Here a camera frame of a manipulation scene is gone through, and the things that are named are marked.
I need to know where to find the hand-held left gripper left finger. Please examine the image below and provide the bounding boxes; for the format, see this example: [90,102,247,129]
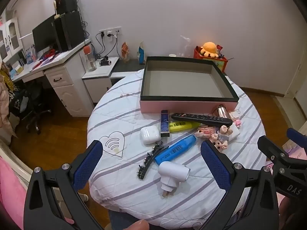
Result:
[24,140,108,230]

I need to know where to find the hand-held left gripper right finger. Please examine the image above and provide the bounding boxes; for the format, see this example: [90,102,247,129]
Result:
[200,140,281,230]

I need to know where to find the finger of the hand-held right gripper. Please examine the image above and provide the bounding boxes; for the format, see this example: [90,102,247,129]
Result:
[257,135,292,166]
[286,128,307,147]

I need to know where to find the pig doll figure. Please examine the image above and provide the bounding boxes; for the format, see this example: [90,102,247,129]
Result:
[209,125,234,151]

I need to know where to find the pink and white block toy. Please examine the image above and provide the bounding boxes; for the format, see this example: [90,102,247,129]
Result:
[228,110,242,128]

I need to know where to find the white plug adapter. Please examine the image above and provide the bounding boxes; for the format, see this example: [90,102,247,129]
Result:
[158,161,191,198]

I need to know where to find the blue highlighter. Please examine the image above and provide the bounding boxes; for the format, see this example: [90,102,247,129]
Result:
[154,134,197,166]

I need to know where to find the black remote control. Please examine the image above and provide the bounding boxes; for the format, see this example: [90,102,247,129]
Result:
[171,113,233,127]

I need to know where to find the yellow highlighter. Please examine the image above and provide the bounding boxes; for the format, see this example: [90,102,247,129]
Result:
[168,121,201,133]

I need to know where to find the rose gold cup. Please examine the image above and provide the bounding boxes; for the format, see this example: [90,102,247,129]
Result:
[212,104,232,119]

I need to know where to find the black hair clip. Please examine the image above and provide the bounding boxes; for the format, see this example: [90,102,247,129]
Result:
[137,142,169,180]

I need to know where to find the blue and gold lighter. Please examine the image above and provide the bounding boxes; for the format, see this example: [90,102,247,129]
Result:
[160,110,171,137]

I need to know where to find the white earbuds case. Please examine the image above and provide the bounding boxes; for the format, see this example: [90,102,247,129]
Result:
[140,126,161,145]

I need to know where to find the pink box with black rim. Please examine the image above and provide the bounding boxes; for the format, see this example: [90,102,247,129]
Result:
[140,56,240,114]

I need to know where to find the person's left hand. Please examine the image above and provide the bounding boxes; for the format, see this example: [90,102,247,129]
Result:
[128,219,149,230]

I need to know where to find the pink pillow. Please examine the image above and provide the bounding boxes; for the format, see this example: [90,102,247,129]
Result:
[282,141,307,160]

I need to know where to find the white door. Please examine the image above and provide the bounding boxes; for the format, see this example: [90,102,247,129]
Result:
[285,57,307,101]

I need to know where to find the round table striped cloth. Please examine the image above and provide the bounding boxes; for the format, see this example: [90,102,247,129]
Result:
[87,68,268,227]

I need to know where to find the person's blue trouser leg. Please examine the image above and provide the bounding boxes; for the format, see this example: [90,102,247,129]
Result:
[108,208,144,230]

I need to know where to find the white desk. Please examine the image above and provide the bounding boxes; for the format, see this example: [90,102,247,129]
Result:
[10,38,95,118]

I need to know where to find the white side table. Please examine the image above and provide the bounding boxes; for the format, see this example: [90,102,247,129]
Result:
[82,57,119,103]

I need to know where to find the pink blanket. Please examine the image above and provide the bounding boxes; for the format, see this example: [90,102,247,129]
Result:
[0,156,31,230]

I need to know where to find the black office chair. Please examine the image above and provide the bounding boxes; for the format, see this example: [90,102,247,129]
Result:
[14,81,52,135]

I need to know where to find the red storage crate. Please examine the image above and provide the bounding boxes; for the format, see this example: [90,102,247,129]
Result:
[194,46,228,73]

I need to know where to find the water bottle with orange cap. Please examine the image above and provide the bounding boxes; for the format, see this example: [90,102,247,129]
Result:
[83,44,97,72]

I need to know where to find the black top low cabinet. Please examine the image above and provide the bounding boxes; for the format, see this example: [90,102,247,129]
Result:
[111,59,228,79]

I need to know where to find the hanging clothes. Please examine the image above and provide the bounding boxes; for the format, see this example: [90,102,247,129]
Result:
[0,60,17,144]

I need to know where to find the orange octopus plush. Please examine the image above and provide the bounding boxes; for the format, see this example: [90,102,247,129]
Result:
[200,42,220,58]

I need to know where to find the orange snack bag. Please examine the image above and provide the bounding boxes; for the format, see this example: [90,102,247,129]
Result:
[120,41,131,63]

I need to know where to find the clear plastic bottle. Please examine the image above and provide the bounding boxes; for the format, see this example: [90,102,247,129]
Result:
[179,35,192,57]

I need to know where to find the blue and white snack bag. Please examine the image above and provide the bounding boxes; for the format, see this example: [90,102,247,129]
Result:
[137,41,146,65]

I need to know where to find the black computer tower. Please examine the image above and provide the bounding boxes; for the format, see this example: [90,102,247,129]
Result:
[54,11,85,52]

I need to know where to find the black monitor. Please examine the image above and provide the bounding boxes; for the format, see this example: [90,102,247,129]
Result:
[32,14,58,53]

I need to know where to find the white glass door cabinet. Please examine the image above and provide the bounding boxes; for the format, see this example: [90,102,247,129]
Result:
[0,17,23,63]

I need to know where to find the black power cable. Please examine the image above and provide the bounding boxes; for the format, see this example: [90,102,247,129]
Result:
[95,32,107,59]

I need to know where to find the white wall sockets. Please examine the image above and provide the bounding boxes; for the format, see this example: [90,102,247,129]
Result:
[99,27,120,37]

